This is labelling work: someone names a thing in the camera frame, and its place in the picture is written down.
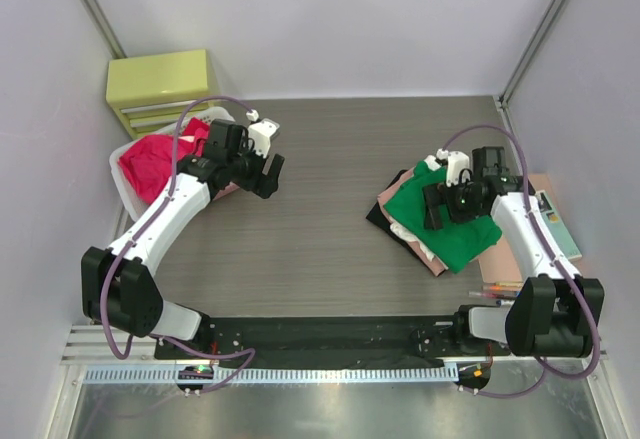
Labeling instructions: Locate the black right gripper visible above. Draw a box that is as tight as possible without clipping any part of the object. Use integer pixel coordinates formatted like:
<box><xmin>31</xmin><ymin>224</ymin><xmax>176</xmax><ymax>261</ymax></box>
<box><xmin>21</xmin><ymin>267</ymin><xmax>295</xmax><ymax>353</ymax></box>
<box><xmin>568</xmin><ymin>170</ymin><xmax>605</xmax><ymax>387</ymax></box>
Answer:
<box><xmin>423</xmin><ymin>174</ymin><xmax>486</xmax><ymax>230</ymax></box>

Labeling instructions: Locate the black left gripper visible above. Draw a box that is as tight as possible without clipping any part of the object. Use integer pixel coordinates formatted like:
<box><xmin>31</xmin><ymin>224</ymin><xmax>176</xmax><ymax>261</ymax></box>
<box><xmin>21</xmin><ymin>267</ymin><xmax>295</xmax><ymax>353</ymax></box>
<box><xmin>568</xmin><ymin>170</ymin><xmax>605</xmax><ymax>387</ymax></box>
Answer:
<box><xmin>227</xmin><ymin>136</ymin><xmax>283</xmax><ymax>199</ymax></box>

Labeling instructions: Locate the green t shirt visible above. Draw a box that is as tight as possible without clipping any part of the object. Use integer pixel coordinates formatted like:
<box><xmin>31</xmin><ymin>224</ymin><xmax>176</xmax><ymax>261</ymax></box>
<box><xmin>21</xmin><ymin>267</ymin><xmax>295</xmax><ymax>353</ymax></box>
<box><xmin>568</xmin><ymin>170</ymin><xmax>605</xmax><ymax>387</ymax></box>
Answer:
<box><xmin>386</xmin><ymin>161</ymin><xmax>502</xmax><ymax>273</ymax></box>

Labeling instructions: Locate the pink t shirt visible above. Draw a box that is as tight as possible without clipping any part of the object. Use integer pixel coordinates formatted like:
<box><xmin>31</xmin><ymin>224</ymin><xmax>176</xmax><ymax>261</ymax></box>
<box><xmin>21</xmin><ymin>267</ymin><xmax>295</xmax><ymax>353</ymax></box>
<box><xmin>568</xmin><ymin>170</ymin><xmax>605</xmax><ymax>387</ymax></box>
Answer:
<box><xmin>377</xmin><ymin>169</ymin><xmax>447</xmax><ymax>276</ymax></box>

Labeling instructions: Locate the black t shirt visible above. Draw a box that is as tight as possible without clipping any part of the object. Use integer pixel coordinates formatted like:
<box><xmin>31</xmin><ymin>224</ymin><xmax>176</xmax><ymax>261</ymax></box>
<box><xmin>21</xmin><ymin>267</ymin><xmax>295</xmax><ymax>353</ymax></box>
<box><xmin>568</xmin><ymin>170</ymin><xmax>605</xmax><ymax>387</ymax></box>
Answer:
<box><xmin>365</xmin><ymin>168</ymin><xmax>431</xmax><ymax>273</ymax></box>

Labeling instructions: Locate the white t shirt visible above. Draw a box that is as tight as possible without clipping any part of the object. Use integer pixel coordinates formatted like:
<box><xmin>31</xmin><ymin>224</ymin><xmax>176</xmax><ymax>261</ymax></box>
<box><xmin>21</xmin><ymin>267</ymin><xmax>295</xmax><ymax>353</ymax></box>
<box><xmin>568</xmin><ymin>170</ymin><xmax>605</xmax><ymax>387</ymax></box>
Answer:
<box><xmin>378</xmin><ymin>169</ymin><xmax>437</xmax><ymax>264</ymax></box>

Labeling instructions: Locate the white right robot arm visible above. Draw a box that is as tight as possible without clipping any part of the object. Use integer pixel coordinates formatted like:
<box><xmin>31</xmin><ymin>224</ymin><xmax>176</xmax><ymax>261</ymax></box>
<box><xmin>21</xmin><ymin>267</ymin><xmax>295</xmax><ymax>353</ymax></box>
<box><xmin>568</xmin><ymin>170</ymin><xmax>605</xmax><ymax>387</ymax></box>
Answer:
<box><xmin>422</xmin><ymin>147</ymin><xmax>604</xmax><ymax>358</ymax></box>

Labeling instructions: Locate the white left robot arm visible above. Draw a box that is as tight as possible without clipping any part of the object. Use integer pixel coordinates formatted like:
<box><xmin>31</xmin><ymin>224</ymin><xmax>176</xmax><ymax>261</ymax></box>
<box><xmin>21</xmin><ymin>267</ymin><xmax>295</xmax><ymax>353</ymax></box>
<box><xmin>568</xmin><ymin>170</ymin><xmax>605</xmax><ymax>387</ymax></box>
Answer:
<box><xmin>81</xmin><ymin>119</ymin><xmax>284</xmax><ymax>359</ymax></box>

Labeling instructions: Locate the pink desk mat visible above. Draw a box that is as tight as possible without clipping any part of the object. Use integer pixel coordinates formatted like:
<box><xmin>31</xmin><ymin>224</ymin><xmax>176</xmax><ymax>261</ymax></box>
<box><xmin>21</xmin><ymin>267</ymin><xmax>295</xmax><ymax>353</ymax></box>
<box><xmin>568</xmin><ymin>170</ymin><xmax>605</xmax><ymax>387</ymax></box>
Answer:
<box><xmin>477</xmin><ymin>173</ymin><xmax>558</xmax><ymax>284</ymax></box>

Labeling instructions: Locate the yellow highlighter pen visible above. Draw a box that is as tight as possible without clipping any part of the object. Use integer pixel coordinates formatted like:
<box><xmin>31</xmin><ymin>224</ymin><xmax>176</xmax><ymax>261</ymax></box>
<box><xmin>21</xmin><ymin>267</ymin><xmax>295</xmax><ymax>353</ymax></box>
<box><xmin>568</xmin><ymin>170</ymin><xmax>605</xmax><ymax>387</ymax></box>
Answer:
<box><xmin>483</xmin><ymin>282</ymin><xmax>524</xmax><ymax>290</ymax></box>

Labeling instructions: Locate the orange highlighter pen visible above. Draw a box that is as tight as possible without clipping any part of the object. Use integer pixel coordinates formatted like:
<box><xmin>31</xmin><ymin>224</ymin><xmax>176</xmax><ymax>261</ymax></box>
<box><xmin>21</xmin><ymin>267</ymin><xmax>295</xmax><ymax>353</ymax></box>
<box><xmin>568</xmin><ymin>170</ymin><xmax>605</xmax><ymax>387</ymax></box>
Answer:
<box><xmin>483</xmin><ymin>284</ymin><xmax>522</xmax><ymax>294</ymax></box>

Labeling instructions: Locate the red t shirt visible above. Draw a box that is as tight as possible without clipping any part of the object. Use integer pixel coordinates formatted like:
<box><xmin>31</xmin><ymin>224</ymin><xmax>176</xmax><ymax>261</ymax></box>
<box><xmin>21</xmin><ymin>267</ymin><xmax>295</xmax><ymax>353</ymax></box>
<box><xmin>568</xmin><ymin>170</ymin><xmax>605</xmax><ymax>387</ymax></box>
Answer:
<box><xmin>117</xmin><ymin>117</ymin><xmax>210</xmax><ymax>205</ymax></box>

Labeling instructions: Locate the teal paperback book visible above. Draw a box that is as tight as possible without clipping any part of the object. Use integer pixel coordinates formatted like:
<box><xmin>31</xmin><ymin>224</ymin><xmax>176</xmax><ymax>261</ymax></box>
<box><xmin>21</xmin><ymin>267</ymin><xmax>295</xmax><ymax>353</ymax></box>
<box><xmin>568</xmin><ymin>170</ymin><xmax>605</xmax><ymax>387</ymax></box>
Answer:
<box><xmin>535</xmin><ymin>190</ymin><xmax>582</xmax><ymax>262</ymax></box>

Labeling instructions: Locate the yellow green drawer cabinet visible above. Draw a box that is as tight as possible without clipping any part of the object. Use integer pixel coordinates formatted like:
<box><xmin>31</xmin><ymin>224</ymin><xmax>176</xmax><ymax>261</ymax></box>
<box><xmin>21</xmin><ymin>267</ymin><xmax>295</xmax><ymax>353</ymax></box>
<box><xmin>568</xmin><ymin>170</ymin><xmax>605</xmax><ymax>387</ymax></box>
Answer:
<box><xmin>106</xmin><ymin>49</ymin><xmax>219</xmax><ymax>139</ymax></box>

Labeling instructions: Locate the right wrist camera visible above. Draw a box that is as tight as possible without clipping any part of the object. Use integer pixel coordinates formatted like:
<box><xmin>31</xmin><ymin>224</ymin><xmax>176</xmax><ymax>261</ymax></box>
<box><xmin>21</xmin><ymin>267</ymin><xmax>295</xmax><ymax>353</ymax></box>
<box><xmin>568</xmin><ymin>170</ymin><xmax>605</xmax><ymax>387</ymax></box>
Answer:
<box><xmin>436</xmin><ymin>149</ymin><xmax>472</xmax><ymax>187</ymax></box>

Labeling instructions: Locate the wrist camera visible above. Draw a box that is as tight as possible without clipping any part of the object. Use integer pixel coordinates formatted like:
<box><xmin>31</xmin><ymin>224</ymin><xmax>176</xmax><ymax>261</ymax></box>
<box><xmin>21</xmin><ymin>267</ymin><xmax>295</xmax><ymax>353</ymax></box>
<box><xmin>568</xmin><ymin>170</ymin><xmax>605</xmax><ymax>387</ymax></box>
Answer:
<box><xmin>246</xmin><ymin>109</ymin><xmax>280</xmax><ymax>159</ymax></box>
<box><xmin>436</xmin><ymin>149</ymin><xmax>472</xmax><ymax>187</ymax></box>

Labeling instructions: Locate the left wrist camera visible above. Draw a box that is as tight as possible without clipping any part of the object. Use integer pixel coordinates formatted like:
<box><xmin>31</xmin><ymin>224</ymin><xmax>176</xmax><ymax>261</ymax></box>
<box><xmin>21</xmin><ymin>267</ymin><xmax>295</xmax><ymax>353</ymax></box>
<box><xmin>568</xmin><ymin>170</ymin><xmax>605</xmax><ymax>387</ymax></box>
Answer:
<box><xmin>246</xmin><ymin>109</ymin><xmax>280</xmax><ymax>159</ymax></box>

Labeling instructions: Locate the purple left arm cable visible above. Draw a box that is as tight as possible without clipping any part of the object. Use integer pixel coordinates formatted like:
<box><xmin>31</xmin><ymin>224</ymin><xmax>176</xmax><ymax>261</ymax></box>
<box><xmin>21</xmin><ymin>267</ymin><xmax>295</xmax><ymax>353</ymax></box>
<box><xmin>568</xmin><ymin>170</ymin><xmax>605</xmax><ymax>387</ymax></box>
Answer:
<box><xmin>102</xmin><ymin>96</ymin><xmax>257</xmax><ymax>393</ymax></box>

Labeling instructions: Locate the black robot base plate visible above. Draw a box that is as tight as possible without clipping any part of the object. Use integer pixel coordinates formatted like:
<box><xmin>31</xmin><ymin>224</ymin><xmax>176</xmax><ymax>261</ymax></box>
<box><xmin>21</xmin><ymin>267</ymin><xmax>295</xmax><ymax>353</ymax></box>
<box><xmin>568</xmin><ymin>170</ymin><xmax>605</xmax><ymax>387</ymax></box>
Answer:
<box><xmin>181</xmin><ymin>313</ymin><xmax>510</xmax><ymax>368</ymax></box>

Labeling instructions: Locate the aluminium slotted rail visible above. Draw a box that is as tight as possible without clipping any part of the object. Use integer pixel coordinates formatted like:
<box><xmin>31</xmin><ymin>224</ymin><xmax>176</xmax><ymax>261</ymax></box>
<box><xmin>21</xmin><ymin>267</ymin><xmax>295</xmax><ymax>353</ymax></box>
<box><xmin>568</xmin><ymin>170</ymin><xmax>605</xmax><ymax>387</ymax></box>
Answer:
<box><xmin>84</xmin><ymin>363</ymin><xmax>459</xmax><ymax>386</ymax></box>

